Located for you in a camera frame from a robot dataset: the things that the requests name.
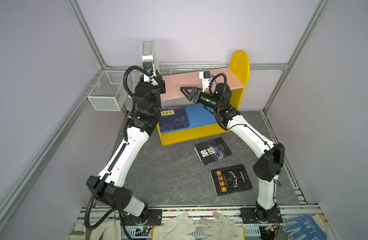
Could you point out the white mesh wall basket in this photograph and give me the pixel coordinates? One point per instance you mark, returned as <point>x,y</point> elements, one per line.
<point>108,93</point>

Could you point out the white wire basket behind shelf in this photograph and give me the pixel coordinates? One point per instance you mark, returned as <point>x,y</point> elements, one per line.
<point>190,67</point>

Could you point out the white book black lettering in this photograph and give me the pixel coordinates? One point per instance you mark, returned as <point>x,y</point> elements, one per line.
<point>148,53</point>

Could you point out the blue book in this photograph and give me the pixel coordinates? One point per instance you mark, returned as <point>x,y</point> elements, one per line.
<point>173,119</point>

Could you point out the white work glove centre-left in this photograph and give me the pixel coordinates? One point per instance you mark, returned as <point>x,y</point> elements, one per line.
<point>179,228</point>

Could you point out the white work glove centre-right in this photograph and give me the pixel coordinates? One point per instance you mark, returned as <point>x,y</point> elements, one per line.
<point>222,228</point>

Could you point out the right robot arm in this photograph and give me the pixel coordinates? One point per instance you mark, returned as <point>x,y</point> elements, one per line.
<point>270,155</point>

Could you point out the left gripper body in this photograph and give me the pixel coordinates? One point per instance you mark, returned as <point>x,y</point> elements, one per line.
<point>158,104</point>

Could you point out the black wolf cover book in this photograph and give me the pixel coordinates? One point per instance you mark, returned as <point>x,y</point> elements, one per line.
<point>212,151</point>

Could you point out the black book yellow title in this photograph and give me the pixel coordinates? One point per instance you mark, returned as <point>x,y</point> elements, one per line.
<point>231,180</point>

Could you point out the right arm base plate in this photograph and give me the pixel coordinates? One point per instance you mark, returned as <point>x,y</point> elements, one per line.
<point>261,216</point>

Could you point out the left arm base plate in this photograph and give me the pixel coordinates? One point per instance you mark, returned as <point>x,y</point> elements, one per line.
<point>153,217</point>

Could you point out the yellow bookshelf pink blue shelves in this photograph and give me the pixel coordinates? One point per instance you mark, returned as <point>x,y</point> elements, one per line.
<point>201,106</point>

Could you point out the white work glove left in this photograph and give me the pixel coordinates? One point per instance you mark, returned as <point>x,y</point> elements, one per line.
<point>110,230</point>

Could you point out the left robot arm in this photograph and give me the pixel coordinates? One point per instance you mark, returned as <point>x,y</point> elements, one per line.
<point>108,186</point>

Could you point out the blue dotted work glove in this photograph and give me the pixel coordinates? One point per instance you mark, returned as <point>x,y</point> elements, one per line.
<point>306,227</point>

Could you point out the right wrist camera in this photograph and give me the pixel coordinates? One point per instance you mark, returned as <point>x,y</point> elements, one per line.
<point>206,78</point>

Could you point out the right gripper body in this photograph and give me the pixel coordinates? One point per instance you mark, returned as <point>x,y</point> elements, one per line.
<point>209,101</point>

